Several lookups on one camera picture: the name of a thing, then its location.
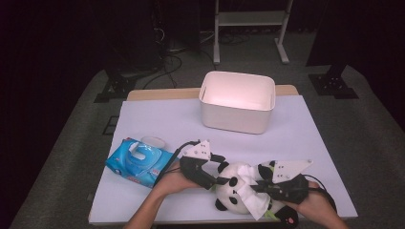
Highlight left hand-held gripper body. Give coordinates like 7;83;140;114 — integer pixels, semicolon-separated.
179;139;221;191

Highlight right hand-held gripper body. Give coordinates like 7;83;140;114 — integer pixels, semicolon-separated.
254;159;314;204

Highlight panda plush toy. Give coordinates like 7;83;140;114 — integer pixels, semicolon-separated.
213;159;300;228

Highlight blue wet wipes packet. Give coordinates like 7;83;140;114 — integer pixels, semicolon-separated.
104;135;180;189

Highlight person's left hand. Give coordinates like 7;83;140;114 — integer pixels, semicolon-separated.
152;165;200;198

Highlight person's right hand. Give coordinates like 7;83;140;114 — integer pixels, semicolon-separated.
288;180;338;220

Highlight white plastic storage bin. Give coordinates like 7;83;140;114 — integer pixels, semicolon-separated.
198;71;277;135

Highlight black stand base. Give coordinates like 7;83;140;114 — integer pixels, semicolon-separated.
94;68;139;104
308;63;360;100

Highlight white metal stand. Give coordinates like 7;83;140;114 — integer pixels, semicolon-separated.
212;0;294;66

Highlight left hand-held gripper cable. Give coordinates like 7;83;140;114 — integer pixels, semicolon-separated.
152;139;202;189

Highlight hand-held gripper cable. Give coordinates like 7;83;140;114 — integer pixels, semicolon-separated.
302;174;338;213
152;139;202;189

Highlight right hand-held gripper cable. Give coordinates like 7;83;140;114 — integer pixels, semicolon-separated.
302;174;338;213

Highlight black floor cables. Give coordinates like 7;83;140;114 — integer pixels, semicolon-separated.
141;18;218;90

